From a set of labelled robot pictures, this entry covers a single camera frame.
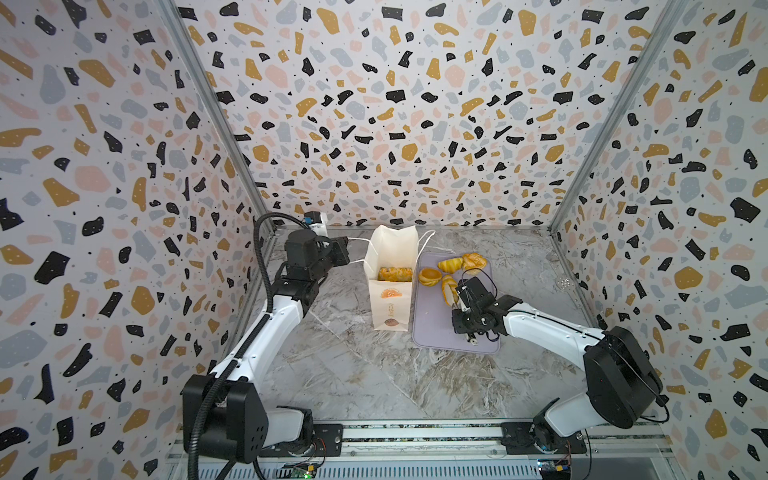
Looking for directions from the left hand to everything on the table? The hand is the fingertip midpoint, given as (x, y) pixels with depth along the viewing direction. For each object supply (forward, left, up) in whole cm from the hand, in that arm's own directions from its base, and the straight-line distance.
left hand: (348, 233), depth 78 cm
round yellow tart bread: (+3, -24, -26) cm, 35 cm away
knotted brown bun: (+11, -41, -27) cm, 50 cm away
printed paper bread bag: (+5, -11, -11) cm, 16 cm away
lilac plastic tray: (-9, -24, -31) cm, 40 cm away
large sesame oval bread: (+2, -12, -21) cm, 25 cm away
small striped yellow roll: (+8, -32, -25) cm, 41 cm away
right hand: (-13, -29, -23) cm, 39 cm away
